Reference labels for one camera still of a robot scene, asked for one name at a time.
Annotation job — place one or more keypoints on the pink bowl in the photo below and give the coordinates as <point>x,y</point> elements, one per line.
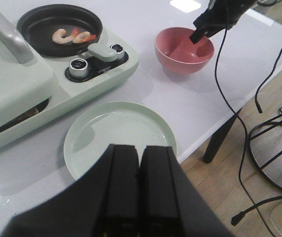
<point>176,52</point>

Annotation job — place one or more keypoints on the cooked shrimp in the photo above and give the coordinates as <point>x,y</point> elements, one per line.
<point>59,37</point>
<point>82,37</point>

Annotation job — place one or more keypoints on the mint green breakfast maker base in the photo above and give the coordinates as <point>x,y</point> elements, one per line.
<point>69,92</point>

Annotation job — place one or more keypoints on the black wire stool frame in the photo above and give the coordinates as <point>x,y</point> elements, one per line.
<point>264,144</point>

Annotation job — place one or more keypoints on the mint green round plate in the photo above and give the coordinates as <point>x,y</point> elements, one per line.
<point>120,123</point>

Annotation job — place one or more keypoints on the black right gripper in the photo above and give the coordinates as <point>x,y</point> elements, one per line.
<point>219,15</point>

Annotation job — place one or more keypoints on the left silver control knob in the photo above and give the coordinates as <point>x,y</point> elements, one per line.
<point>78,68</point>

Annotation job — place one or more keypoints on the black table leg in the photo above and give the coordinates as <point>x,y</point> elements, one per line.
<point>217,139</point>

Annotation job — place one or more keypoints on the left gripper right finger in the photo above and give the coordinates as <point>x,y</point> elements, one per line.
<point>170,205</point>

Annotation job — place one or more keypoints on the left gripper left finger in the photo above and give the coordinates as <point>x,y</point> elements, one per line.
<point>102,203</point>

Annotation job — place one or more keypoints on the silver control knob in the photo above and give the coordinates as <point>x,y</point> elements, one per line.
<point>119,50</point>
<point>78,68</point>

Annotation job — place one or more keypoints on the right silver control knob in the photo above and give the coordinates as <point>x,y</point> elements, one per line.
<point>119,50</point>

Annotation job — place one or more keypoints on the breakfast maker hinged lid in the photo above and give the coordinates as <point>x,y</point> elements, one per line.
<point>25,78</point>

